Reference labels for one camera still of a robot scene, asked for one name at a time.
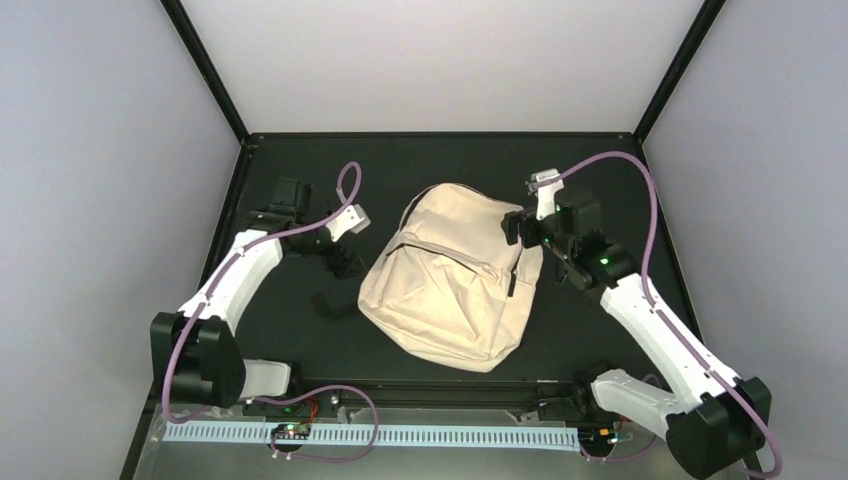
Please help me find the cream canvas backpack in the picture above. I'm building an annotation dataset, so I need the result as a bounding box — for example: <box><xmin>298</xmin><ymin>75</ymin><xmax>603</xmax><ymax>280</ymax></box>
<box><xmin>311</xmin><ymin>183</ymin><xmax>546</xmax><ymax>374</ymax></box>

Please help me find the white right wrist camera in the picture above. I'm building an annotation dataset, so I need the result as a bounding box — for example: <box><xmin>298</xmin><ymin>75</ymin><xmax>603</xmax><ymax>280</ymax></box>
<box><xmin>528</xmin><ymin>168</ymin><xmax>564</xmax><ymax>221</ymax></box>

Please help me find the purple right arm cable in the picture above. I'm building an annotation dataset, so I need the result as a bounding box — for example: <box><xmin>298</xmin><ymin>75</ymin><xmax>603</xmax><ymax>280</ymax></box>
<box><xmin>529</xmin><ymin>150</ymin><xmax>784</xmax><ymax>480</ymax></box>

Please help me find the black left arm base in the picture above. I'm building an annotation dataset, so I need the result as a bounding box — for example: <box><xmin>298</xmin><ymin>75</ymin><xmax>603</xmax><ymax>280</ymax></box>
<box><xmin>242</xmin><ymin>384</ymin><xmax>341</xmax><ymax>419</ymax></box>

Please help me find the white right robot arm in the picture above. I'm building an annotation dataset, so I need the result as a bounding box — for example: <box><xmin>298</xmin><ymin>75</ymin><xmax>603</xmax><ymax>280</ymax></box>
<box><xmin>502</xmin><ymin>180</ymin><xmax>777</xmax><ymax>479</ymax></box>

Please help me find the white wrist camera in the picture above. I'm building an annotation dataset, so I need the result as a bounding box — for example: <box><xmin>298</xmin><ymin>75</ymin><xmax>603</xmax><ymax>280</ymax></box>
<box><xmin>326</xmin><ymin>204</ymin><xmax>371</xmax><ymax>243</ymax></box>
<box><xmin>528</xmin><ymin>168</ymin><xmax>564</xmax><ymax>221</ymax></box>

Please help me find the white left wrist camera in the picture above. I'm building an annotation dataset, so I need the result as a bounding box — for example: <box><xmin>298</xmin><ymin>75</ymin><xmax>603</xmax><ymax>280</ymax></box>
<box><xmin>326</xmin><ymin>204</ymin><xmax>371</xmax><ymax>243</ymax></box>

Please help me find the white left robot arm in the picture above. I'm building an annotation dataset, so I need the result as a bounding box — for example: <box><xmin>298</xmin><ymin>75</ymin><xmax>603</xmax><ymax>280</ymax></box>
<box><xmin>150</xmin><ymin>178</ymin><xmax>370</xmax><ymax>408</ymax></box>

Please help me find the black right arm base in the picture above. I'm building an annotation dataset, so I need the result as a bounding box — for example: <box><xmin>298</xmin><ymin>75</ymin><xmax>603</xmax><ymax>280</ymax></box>
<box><xmin>525</xmin><ymin>382</ymin><xmax>626</xmax><ymax>429</ymax></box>

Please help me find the light blue slotted cable duct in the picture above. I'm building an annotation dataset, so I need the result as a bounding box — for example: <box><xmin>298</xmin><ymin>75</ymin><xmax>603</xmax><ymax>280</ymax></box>
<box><xmin>159</xmin><ymin>420</ymin><xmax>580</xmax><ymax>452</ymax></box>

